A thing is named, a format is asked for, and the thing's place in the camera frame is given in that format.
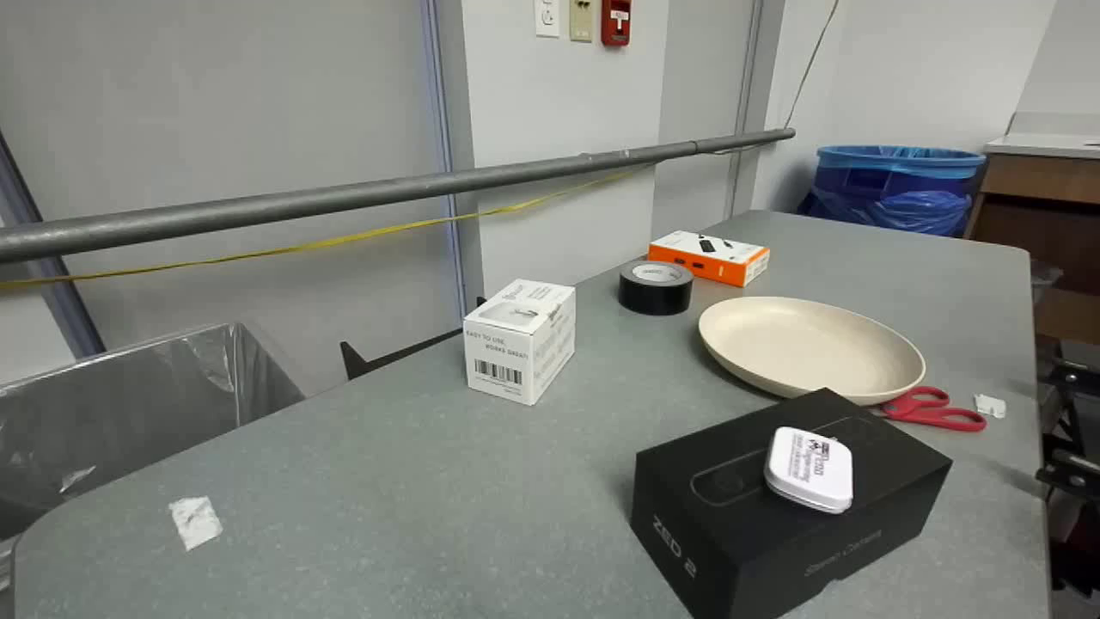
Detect black tape roll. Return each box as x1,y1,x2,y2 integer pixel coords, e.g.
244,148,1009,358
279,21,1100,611
615,258,696,321

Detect cream white plate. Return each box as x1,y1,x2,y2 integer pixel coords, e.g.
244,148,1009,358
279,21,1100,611
695,293,929,406

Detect white box with barcode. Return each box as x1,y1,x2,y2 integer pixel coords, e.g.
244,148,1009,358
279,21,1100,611
462,275,577,410

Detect orange and white box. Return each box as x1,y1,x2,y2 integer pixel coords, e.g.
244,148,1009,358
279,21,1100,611
646,227,773,288

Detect blue grey vertical strut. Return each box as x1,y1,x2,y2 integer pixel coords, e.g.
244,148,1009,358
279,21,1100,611
415,0,475,325

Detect grey metal pole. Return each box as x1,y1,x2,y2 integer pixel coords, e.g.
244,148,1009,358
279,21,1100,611
0,123,796,270

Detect large black box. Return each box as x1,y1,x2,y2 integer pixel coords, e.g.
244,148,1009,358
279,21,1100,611
630,384,957,619

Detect red fire alarm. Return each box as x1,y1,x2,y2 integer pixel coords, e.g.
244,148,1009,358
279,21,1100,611
598,0,635,51

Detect small white device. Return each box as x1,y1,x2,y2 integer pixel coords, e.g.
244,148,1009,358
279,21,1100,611
761,423,859,516

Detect blue bin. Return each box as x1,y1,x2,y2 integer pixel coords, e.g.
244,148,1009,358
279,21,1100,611
796,141,991,242

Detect white paper scrap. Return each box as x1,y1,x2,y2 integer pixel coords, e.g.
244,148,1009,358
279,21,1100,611
165,492,228,554

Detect grey bin with liner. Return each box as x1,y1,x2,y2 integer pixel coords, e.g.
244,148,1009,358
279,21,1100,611
0,321,308,545

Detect wooden desk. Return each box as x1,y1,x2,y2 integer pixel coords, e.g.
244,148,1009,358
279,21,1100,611
965,133,1100,346

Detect dark equipment stand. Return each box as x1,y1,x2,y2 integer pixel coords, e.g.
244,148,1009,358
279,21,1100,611
1033,355,1100,598

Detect yellow cable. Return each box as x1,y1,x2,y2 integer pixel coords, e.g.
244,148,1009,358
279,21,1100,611
0,170,655,295

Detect beige wall plate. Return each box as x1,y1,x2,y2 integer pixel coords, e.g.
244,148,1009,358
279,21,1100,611
567,0,598,47

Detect white wall switch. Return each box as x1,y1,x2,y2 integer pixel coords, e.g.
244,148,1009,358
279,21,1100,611
534,0,567,40

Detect grey wall conduit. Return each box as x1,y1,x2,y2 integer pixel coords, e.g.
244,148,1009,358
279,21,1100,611
732,0,787,217

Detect thin wall wire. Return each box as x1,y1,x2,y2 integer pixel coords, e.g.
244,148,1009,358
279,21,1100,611
784,0,845,132

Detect red handled scissors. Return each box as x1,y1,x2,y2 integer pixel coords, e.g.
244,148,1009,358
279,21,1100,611
873,384,991,436

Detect diagonal grey frame beam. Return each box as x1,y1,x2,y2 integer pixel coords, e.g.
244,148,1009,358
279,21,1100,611
0,132,109,360

